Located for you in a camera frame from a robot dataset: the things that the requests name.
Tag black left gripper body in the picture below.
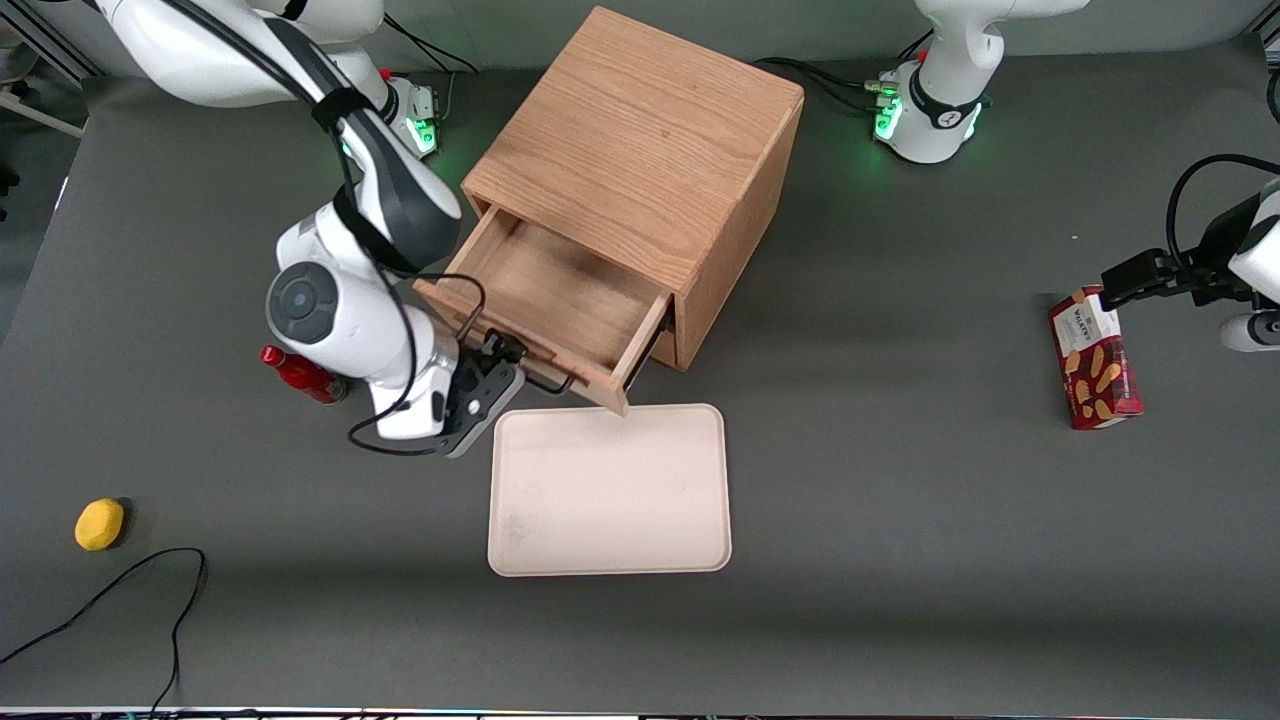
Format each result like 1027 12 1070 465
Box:
1160 192 1263 307

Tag wooden drawer cabinet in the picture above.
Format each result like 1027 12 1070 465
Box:
462 5 807 373

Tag red cookie box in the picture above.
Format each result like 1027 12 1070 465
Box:
1048 285 1144 432

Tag red plastic bottle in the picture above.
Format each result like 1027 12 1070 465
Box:
259 344 349 405

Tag cream rectangular tray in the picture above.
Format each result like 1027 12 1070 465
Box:
487 403 733 578

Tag yellow lemon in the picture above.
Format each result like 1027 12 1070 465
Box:
74 498 126 553

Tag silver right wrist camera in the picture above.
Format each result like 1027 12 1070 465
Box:
440 362 528 459

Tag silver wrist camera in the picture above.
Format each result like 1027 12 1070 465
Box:
1219 311 1280 353
440 362 528 459

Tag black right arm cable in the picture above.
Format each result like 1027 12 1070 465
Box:
165 0 488 458

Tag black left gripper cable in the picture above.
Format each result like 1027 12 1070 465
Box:
1164 153 1280 263

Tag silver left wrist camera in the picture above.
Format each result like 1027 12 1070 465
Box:
1219 311 1280 353

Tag thin black table cable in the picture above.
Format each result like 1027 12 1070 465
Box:
0 547 208 717

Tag black right arm base cables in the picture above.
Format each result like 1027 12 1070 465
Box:
380 12 481 126

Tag black arm base cables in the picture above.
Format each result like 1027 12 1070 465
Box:
380 12 481 126
752 56 903 117

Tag black left arm base cables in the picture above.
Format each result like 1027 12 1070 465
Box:
752 56 903 117

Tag metal frame rail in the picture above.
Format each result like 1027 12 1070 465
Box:
0 0 91 141

